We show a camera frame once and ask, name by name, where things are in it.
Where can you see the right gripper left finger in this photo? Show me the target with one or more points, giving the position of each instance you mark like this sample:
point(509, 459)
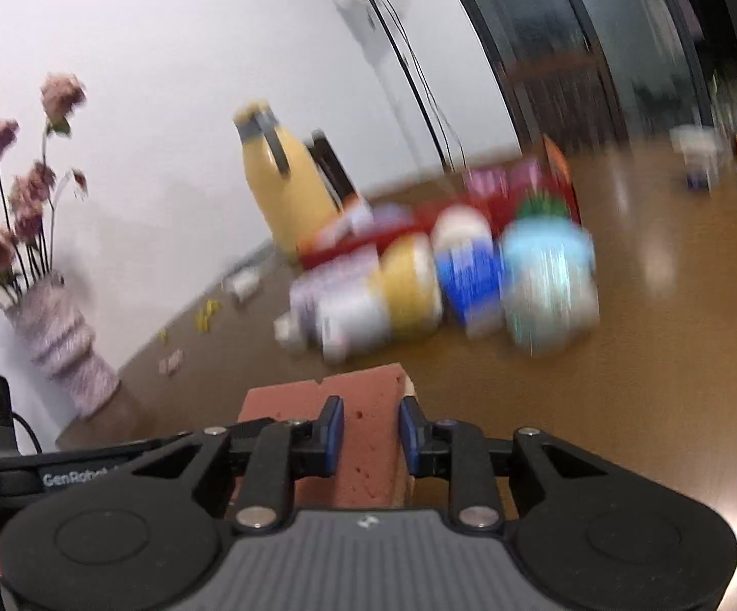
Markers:
point(284, 453)

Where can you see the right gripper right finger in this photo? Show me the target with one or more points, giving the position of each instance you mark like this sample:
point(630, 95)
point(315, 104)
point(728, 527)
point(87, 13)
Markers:
point(469, 461)

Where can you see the pink sponge block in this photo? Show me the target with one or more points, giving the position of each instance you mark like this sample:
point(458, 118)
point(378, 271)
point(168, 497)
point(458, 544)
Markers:
point(371, 472)

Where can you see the white wedge sponge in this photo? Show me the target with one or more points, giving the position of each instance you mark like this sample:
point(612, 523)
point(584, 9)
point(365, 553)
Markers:
point(290, 334)

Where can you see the patterned flower vase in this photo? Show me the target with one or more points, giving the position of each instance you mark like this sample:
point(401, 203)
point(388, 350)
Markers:
point(61, 343)

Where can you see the lavender knit headband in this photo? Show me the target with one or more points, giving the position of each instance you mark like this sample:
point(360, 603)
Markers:
point(345, 271)

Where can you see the iridescent mesh pouf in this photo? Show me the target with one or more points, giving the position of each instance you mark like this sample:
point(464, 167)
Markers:
point(547, 307)

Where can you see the white power adapter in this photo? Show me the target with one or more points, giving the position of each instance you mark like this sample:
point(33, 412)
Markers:
point(243, 284)

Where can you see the blue white packet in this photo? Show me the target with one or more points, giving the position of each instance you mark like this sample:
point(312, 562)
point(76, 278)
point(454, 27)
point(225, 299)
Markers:
point(470, 278)

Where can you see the yellow fuzzy plush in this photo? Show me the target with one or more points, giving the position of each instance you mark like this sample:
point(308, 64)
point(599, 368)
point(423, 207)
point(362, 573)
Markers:
point(408, 279)

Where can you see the light blue fluffy pouf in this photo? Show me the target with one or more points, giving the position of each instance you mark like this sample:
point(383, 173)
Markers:
point(527, 241)

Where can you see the dried pink flowers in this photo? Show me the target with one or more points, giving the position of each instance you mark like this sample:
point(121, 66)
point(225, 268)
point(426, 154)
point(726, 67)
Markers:
point(29, 203)

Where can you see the white foam ball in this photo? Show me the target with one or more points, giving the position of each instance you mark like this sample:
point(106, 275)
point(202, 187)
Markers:
point(458, 225)

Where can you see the yellow thermos jug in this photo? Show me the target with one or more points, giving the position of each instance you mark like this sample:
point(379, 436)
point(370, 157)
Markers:
point(283, 178)

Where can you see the red cardboard box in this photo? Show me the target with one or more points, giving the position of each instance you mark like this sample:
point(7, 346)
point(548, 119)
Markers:
point(535, 184)

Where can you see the dark wooden chair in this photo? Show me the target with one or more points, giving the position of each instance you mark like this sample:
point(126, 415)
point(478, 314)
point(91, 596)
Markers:
point(569, 98)
point(331, 169)

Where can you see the white yogurt cup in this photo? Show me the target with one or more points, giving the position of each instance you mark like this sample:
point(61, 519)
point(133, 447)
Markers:
point(701, 150)

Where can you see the sliding glass door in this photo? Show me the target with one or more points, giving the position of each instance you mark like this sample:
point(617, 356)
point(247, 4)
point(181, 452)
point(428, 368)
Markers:
point(671, 62)

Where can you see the studio light on stand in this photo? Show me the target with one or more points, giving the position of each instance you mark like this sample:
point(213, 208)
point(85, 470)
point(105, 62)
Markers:
point(445, 140)

